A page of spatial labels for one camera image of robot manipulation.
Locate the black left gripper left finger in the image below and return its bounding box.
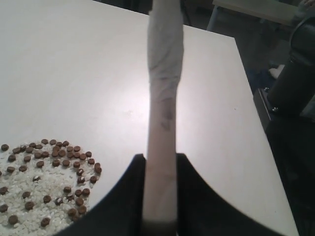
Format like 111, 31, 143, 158
56, 154, 146, 236

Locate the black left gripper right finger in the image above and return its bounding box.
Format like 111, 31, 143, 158
177, 154, 267, 236

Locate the white wide paint brush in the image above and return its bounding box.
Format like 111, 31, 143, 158
141, 0, 184, 236

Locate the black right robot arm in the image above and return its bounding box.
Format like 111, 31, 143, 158
267, 17, 315, 116

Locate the pile of white grains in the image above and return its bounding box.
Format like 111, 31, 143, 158
0, 139, 102, 236

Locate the dark background table frame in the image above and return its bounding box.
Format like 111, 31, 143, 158
207, 0, 297, 31

